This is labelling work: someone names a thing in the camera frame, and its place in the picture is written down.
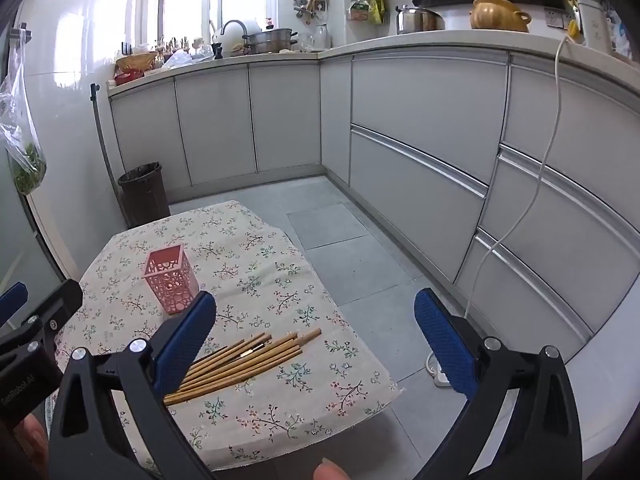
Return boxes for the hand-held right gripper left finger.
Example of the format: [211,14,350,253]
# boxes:
[48,291,221,480]

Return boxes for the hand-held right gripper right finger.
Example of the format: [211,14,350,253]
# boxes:
[413,287,583,480]

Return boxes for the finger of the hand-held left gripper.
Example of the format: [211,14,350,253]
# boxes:
[0,282,29,327]
[0,279,83,361]

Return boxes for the pink perforated utensil holder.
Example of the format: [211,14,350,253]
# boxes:
[141,243,200,316]

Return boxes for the pile of wooden chopsticks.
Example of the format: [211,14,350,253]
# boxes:
[162,328,322,407]

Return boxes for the person's left hand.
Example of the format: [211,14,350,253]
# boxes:
[7,412,49,480]

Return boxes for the person's right hand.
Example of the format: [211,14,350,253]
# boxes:
[312,457,351,480]

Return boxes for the floral tablecloth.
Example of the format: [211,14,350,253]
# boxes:
[45,200,398,480]

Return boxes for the plastic bag of greens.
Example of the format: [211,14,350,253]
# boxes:
[0,45,48,197]

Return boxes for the brown trash bin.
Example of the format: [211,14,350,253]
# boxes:
[117,161,171,229]

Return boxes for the woven basket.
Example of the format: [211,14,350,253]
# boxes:
[115,51,158,73]

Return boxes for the clear plastic bag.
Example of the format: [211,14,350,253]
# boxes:
[162,49,193,70]

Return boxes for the cluster of small jars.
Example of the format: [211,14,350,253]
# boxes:
[155,36,193,56]

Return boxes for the white kitchen countertop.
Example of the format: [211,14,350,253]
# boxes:
[106,29,640,98]

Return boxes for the white round pot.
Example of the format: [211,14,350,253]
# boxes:
[212,22,261,58]

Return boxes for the steel steamer pot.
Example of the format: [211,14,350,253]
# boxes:
[243,28,299,55]

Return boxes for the chrome faucet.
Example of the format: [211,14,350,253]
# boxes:
[220,20,249,53]

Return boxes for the steel pot with lid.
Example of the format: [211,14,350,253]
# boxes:
[396,4,446,35]

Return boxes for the kitchen window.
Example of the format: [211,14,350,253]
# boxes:
[125,0,281,56]

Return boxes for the yellow clay pot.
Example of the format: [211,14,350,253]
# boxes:
[469,0,532,33]

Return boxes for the white countertop appliance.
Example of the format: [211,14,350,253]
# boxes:
[575,0,613,53]

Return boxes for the hanging kitchen tools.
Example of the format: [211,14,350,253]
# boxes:
[294,0,321,26]

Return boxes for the black hose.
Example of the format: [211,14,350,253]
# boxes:
[90,82,123,181]

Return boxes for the white power cable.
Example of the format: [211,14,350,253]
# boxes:
[462,35,581,321]

